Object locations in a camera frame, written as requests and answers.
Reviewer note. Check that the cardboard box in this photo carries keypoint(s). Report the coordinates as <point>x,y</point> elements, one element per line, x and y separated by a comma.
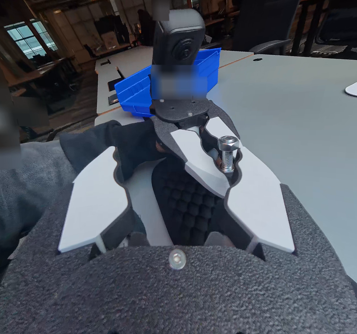
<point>108,38</point>

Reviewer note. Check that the black office chair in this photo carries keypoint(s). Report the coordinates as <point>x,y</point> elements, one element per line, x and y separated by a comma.
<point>340,19</point>
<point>267,10</point>

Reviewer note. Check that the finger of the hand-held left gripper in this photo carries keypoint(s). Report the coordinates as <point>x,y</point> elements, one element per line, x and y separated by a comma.
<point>200,166</point>
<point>220,126</point>

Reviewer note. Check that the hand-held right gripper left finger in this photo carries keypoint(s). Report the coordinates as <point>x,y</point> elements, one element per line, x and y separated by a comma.
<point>94,200</point>

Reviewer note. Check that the black dimpled foam pad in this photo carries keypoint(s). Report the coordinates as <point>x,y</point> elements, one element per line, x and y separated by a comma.
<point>192,208</point>

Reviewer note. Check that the blue plastic bin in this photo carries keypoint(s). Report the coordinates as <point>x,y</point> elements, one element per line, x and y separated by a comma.
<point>134,94</point>

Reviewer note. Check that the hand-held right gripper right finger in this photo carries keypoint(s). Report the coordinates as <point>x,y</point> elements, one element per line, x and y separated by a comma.
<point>259,203</point>

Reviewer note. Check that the white monitor stand base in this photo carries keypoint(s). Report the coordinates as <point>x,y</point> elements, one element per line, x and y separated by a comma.
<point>352,90</point>

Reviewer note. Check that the wooden top table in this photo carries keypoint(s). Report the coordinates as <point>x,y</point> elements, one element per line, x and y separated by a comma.
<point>41,70</point>

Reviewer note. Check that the silver hex bolt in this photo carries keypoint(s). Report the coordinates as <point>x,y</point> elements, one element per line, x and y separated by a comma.
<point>227,157</point>

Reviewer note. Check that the large paned window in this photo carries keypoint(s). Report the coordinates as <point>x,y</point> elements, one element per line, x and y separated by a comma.
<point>30,41</point>

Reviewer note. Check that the person's left hand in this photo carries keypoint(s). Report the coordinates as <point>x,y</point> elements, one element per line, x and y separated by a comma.
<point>134,141</point>

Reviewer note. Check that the person's left forearm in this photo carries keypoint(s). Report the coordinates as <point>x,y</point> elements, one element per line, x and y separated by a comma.
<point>33,178</point>

